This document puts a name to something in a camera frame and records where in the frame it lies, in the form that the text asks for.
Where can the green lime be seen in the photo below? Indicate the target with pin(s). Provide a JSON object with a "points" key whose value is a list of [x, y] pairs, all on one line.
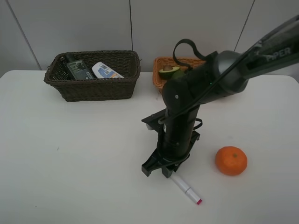
{"points": [[178, 74]]}

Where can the orange tangerine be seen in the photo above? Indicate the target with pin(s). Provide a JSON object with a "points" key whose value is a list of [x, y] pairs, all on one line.
{"points": [[231, 160]]}

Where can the white tube blue cap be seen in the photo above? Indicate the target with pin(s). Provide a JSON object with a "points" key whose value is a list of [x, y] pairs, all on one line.
{"points": [[103, 71]]}

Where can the white marker pink caps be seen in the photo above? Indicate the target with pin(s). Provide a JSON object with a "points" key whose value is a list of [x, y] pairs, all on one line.
{"points": [[186, 188]]}

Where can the dark green pump bottle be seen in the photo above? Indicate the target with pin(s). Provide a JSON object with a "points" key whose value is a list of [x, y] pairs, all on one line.
{"points": [[77, 68]]}

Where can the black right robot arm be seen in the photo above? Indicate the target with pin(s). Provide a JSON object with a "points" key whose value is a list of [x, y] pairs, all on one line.
{"points": [[221, 75]]}

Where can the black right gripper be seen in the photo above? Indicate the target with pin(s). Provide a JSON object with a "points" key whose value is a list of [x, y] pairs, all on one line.
{"points": [[176, 138]]}

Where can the halved avocado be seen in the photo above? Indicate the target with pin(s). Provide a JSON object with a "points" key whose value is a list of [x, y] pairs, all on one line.
{"points": [[167, 71]]}

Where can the dark brown wicker basket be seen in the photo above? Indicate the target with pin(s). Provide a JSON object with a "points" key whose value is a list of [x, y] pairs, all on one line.
{"points": [[125, 62]]}

